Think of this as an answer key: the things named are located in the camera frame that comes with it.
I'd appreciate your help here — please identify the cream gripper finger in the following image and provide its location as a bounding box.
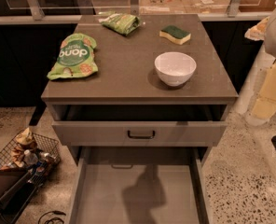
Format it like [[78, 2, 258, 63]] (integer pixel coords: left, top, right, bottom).
[[251, 63, 276, 119]]

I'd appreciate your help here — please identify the green yellow sponge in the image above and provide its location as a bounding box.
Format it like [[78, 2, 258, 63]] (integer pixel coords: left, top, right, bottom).
[[159, 25, 191, 45]]

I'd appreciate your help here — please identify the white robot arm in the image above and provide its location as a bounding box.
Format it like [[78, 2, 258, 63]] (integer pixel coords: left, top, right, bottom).
[[244, 8, 276, 119]]

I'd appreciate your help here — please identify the grey top drawer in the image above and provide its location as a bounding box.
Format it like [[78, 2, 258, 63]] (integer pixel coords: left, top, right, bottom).
[[53, 105, 227, 147]]

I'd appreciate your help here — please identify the grey drawer cabinet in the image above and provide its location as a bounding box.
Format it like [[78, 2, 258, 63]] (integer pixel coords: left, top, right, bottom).
[[40, 13, 240, 224]]

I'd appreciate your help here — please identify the grey open middle drawer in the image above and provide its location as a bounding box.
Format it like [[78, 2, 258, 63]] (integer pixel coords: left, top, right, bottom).
[[66, 147, 213, 224]]

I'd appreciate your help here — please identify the white bowl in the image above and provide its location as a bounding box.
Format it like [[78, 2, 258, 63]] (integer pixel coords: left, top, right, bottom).
[[154, 52, 197, 87]]

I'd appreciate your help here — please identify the small green snack bag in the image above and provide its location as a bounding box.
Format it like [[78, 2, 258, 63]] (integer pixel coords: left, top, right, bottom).
[[99, 13, 140, 36]]

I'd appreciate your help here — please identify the large green snack bag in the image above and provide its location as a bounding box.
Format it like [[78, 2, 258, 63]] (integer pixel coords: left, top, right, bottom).
[[47, 33, 98, 80]]

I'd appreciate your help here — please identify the dark bin lower left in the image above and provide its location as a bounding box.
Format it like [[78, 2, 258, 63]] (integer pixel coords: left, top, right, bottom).
[[0, 168, 35, 224]]

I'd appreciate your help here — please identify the white diagonal support post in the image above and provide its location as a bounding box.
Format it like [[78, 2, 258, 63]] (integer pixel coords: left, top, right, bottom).
[[234, 45, 275, 115]]

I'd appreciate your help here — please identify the black top drawer handle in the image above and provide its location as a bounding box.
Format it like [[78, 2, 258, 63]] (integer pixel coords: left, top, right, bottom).
[[127, 130, 156, 140]]

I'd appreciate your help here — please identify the black cable on floor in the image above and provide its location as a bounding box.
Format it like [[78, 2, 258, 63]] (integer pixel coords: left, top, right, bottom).
[[37, 210, 67, 224]]

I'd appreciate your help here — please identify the wire basket with items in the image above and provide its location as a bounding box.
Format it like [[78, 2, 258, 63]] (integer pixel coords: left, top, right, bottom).
[[0, 128, 61, 185]]

